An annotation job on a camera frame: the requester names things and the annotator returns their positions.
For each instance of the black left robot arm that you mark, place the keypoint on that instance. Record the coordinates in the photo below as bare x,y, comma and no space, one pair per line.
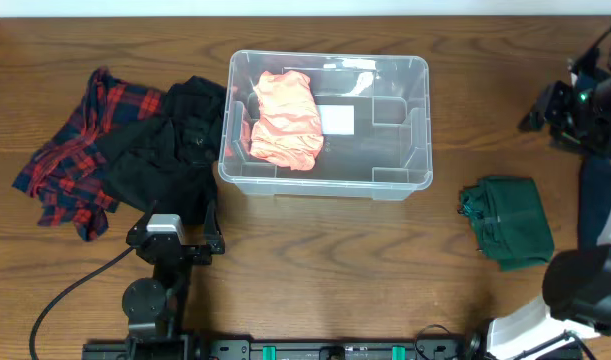
155,305

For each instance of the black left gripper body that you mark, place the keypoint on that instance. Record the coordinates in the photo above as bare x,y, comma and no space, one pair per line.
186,250

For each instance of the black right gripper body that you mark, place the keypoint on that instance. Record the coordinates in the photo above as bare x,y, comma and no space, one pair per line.
579,123

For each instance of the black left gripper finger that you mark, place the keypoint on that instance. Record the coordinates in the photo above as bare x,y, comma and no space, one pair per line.
142,222
211,229

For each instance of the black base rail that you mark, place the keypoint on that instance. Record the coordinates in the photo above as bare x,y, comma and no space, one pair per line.
335,351

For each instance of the black crumpled garment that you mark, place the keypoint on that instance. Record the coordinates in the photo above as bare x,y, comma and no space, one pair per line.
164,162

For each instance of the white label in bin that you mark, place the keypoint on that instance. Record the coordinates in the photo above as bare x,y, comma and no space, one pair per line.
337,119

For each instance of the dark green garment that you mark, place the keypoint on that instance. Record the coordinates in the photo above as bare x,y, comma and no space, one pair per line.
507,217

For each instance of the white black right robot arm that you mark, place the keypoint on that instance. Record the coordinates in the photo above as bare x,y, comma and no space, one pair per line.
575,299

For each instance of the red navy plaid shirt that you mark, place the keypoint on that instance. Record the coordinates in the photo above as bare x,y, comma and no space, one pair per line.
66,173

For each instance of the clear plastic storage bin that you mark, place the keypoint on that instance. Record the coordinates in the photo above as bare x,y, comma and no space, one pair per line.
388,157

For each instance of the dark navy folded garment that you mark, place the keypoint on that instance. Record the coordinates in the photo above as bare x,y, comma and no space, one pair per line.
594,200

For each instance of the salmon pink garment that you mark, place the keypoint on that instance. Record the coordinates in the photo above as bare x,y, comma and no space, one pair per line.
289,130

